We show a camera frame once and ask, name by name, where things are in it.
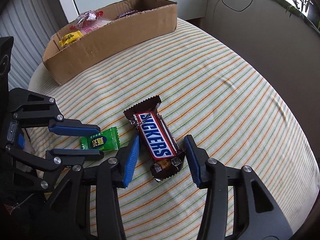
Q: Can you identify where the green candy bag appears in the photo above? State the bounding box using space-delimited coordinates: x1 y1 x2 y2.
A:
80 127 120 152

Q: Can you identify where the yellow candy bag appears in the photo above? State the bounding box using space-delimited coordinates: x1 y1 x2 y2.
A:
59 30 83 48

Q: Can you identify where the dried fruit bag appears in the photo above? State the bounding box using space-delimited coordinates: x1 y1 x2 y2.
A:
69 10 104 30
116 10 139 19

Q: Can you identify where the cardboard box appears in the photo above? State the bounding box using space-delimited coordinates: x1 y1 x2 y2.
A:
42 0 177 85

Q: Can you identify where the packaged sliced bread loaf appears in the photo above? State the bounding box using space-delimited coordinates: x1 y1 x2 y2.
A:
80 18 111 35

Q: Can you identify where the striped tablecloth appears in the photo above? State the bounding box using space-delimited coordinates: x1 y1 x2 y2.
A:
28 20 319 239

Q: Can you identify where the potted spider plant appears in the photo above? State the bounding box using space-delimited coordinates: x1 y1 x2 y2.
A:
285 0 319 30

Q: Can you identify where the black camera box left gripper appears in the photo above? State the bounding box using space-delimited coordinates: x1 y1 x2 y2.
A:
0 36 14 90

